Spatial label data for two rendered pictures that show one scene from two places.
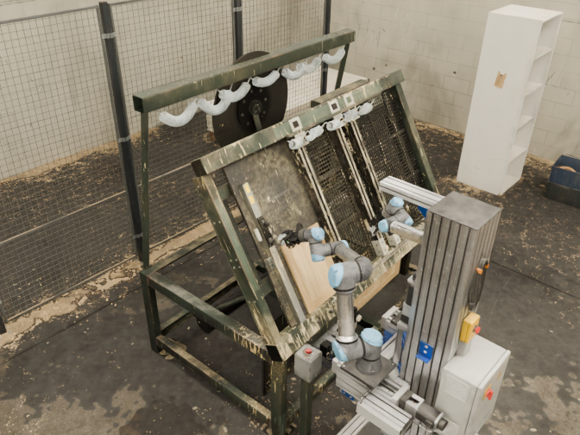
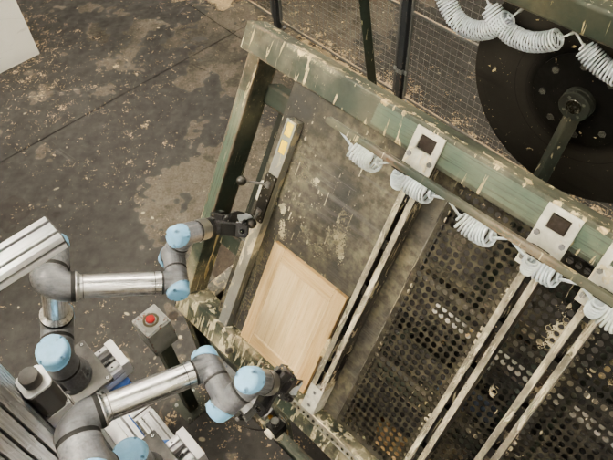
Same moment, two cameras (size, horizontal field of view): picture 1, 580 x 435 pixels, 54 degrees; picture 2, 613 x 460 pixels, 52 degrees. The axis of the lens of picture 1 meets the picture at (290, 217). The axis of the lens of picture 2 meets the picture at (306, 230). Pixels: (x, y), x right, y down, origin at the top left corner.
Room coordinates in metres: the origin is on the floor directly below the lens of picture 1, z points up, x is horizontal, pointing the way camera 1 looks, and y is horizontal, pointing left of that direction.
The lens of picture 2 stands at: (3.27, -1.34, 3.21)
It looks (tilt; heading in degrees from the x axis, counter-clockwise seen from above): 52 degrees down; 99
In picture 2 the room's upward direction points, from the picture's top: 4 degrees counter-clockwise
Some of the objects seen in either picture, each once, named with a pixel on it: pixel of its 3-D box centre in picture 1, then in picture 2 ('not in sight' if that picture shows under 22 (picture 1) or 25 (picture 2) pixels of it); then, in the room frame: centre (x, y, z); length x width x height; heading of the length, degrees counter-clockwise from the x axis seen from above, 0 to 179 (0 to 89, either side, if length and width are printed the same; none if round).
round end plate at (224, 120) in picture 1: (255, 107); (577, 102); (3.93, 0.27, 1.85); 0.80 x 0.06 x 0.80; 141
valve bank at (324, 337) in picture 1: (339, 337); (239, 401); (2.78, -0.35, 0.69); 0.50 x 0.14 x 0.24; 141
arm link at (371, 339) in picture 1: (369, 343); (57, 355); (2.20, -0.44, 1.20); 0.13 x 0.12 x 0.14; 109
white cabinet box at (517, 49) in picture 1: (505, 103); not in sight; (6.37, -2.51, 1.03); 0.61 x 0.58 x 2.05; 139
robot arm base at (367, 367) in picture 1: (368, 358); (67, 371); (2.20, -0.44, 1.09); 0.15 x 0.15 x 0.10
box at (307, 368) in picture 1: (307, 362); (155, 330); (2.40, -0.12, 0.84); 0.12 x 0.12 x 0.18; 51
